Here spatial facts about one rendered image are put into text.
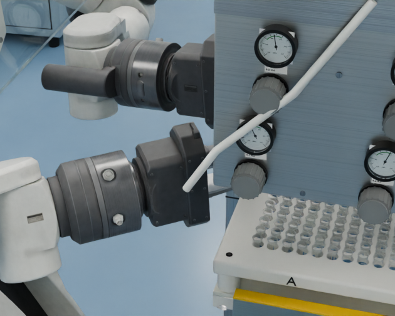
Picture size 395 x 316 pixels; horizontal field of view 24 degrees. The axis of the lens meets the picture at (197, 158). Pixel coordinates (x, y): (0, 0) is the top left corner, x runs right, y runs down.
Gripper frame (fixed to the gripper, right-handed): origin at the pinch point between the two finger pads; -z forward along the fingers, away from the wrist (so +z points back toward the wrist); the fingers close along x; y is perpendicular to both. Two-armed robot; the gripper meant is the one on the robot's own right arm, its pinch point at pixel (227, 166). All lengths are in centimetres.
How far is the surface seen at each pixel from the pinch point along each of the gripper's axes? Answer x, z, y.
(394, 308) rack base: 16.9, -15.6, 11.0
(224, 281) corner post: 14.5, 1.8, 2.2
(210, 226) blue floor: 116, -34, -127
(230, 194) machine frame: 22.3, -7.6, -23.0
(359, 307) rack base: 16.7, -11.9, 9.7
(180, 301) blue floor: 115, -16, -99
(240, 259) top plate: 11.5, -0.2, 2.4
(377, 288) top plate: 12.1, -12.8, 11.8
